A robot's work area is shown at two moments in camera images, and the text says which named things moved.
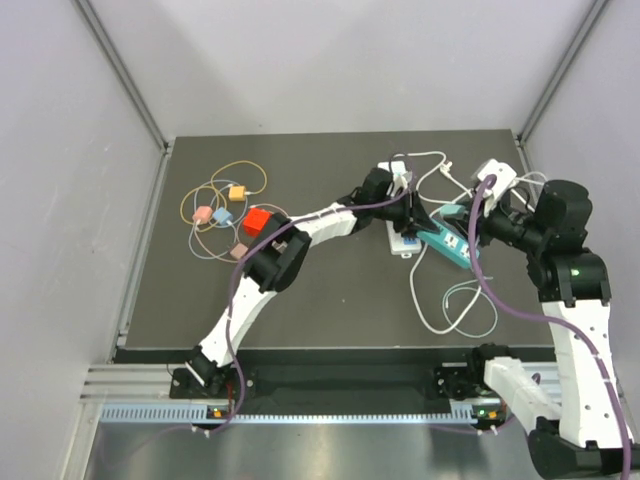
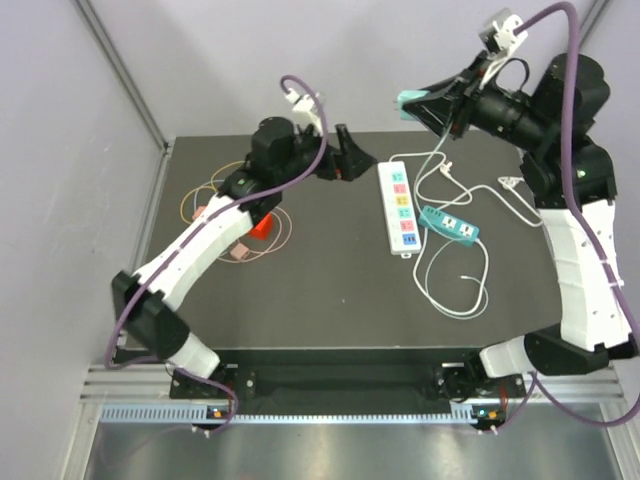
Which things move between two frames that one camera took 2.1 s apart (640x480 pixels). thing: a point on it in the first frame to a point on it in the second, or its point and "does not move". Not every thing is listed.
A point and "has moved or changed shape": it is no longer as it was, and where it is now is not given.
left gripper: (413, 218) to (347, 163)
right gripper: (483, 230) to (457, 98)
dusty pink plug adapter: (239, 250) does not move
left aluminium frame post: (163, 138) does not move
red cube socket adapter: (255, 220) does not move
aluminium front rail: (153, 383) does not move
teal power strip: (452, 245) has moved or changed shape
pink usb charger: (204, 213) does not move
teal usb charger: (453, 211) to (406, 95)
